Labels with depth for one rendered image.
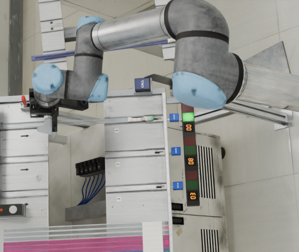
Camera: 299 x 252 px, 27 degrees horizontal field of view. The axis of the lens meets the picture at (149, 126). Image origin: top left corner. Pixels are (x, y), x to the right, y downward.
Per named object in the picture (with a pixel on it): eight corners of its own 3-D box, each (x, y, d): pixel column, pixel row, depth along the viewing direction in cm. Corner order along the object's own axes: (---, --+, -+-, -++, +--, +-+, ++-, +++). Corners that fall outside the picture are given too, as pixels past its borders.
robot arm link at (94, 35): (209, -24, 130) (65, 15, 165) (205, 27, 129) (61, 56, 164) (242, -8, 138) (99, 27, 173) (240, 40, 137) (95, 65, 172)
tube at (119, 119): (153, 116, 201) (153, 115, 200) (153, 120, 201) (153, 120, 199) (-4, 125, 203) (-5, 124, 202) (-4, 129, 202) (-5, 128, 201)
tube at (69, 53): (192, 36, 197) (192, 34, 196) (193, 40, 196) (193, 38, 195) (31, 57, 195) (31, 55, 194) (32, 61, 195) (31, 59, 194)
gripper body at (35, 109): (30, 94, 184) (29, 80, 172) (60, 94, 185) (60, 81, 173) (30, 119, 182) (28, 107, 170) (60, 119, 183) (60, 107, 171)
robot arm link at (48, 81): (64, 92, 157) (29, 88, 156) (63, 104, 167) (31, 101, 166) (66, 62, 159) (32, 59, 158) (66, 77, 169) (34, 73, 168)
